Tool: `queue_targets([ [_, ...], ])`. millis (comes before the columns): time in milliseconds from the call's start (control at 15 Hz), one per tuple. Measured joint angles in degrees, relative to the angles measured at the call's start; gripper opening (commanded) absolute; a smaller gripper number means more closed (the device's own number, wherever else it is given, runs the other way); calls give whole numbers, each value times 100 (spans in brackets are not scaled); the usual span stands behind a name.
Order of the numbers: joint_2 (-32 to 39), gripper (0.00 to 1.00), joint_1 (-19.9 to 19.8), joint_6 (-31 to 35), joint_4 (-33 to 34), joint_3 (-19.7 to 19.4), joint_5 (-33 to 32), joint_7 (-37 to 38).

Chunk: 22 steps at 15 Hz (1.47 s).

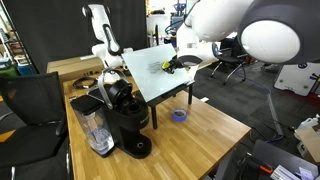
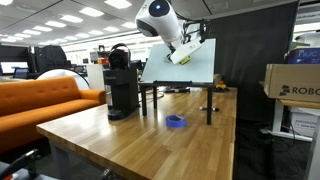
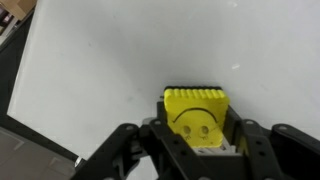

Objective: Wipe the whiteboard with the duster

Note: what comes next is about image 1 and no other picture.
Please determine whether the gray floor cable cover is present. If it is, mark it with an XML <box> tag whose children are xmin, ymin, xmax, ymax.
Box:
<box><xmin>265</xmin><ymin>92</ymin><xmax>285</xmax><ymax>137</ymax></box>

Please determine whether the white plastic jug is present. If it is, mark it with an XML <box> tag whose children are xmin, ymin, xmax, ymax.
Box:
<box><xmin>294</xmin><ymin>114</ymin><xmax>320</xmax><ymax>141</ymax></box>

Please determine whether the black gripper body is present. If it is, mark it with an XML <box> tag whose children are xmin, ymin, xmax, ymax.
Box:
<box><xmin>170</xmin><ymin>55</ymin><xmax>185</xmax><ymax>73</ymax></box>

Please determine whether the orange handled tool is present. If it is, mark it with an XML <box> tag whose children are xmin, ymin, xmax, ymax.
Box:
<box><xmin>244</xmin><ymin>154</ymin><xmax>274</xmax><ymax>175</ymax></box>

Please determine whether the blue plastic bin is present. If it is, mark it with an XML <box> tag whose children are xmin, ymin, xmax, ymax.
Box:
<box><xmin>15</xmin><ymin>63</ymin><xmax>37</xmax><ymax>76</ymax></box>

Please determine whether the long flat cardboard box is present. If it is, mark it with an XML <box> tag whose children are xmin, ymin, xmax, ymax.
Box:
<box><xmin>46</xmin><ymin>54</ymin><xmax>108</xmax><ymax>83</ymax></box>

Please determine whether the black whiteboard stand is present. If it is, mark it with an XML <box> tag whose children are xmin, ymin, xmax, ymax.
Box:
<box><xmin>146</xmin><ymin>79</ymin><xmax>196</xmax><ymax>130</ymax></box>

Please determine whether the blue tape roll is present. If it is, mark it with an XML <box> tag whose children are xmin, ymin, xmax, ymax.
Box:
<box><xmin>171</xmin><ymin>108</ymin><xmax>189</xmax><ymax>123</ymax></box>

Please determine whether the black coiled cable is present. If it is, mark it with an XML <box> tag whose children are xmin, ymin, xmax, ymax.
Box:
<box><xmin>71</xmin><ymin>76</ymin><xmax>99</xmax><ymax>90</ymax></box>

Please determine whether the open brown cardboard box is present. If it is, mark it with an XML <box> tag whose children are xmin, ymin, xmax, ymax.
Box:
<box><xmin>296</xmin><ymin>128</ymin><xmax>320</xmax><ymax>164</ymax></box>

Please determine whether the white panel blue logo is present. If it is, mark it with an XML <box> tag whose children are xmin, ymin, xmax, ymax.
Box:
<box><xmin>273</xmin><ymin>62</ymin><xmax>320</xmax><ymax>98</ymax></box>

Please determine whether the black coffee machine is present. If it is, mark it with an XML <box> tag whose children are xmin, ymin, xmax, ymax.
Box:
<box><xmin>69</xmin><ymin>67</ymin><xmax>153</xmax><ymax>160</ymax></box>

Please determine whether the white whiteboard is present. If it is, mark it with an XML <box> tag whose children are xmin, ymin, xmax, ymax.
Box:
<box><xmin>121</xmin><ymin>43</ymin><xmax>196</xmax><ymax>103</ymax></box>

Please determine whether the yellow smiley duster block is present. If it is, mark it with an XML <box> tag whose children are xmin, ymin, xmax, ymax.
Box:
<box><xmin>161</xmin><ymin>60</ymin><xmax>172</xmax><ymax>71</ymax></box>

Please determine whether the black mesh office chair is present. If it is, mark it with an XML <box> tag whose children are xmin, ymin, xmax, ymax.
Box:
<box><xmin>0</xmin><ymin>71</ymin><xmax>74</xmax><ymax>180</ymax></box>

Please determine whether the black curtain backdrop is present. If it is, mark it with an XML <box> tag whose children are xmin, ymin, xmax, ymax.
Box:
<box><xmin>2</xmin><ymin>0</ymin><xmax>150</xmax><ymax>75</ymax></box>

